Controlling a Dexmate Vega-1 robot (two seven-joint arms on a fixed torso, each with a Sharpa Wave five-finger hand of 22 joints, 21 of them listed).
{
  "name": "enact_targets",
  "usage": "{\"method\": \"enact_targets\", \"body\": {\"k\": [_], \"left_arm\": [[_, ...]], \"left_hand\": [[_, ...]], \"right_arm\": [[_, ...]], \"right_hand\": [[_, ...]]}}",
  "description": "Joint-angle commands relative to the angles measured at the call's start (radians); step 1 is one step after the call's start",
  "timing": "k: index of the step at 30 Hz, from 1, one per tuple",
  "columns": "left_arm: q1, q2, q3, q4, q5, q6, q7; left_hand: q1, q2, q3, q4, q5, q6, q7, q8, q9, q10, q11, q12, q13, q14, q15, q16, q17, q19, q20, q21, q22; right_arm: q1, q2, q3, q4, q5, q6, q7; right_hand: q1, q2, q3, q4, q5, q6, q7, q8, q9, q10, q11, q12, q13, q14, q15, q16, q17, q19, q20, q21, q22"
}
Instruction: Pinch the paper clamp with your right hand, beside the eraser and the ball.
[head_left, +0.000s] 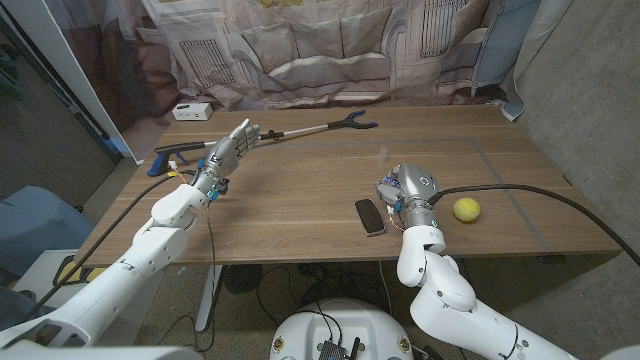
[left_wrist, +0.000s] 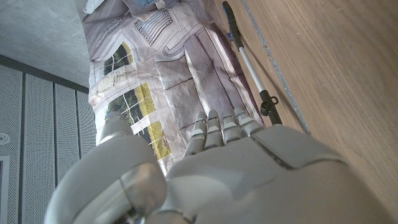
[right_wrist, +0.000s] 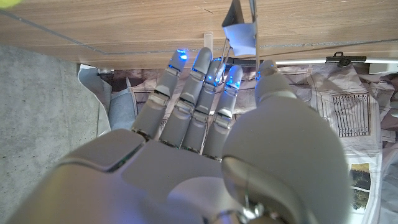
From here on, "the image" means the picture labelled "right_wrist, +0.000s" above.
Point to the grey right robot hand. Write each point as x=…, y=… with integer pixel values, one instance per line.
x=174, y=174

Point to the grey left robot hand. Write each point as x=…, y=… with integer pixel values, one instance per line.
x=395, y=104

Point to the yellow tennis ball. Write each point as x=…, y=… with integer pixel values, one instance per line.
x=7, y=3

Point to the printed room backdrop cloth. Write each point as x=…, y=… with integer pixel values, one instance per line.
x=326, y=90

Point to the small clear plastic tube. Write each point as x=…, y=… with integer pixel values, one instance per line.
x=208, y=40

